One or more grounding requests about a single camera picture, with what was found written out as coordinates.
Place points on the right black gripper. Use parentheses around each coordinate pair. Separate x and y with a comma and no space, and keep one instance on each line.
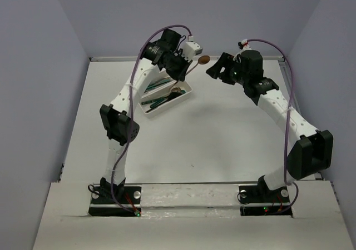
(226,60)

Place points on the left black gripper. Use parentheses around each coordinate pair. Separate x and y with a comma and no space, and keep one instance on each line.
(180,74)

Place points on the copper round spoon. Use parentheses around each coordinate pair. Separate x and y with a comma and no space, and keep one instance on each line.
(201,61)

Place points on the silver spoon teal handle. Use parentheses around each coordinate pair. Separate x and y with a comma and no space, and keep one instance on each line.
(171,95)

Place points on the black measuring spoon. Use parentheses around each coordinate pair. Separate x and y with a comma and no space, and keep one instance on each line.
(155,105)

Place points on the teal plastic knife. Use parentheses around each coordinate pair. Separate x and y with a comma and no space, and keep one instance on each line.
(157,83)

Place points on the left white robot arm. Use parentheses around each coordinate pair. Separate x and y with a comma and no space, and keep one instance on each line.
(118,116)

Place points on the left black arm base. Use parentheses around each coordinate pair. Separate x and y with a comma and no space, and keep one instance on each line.
(124,202)

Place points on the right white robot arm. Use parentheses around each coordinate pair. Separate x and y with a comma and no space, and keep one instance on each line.
(311,150)

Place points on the white front utensil tray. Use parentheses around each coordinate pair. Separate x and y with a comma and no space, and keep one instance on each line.
(164,91)

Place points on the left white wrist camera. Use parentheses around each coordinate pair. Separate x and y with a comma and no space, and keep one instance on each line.
(190,50)

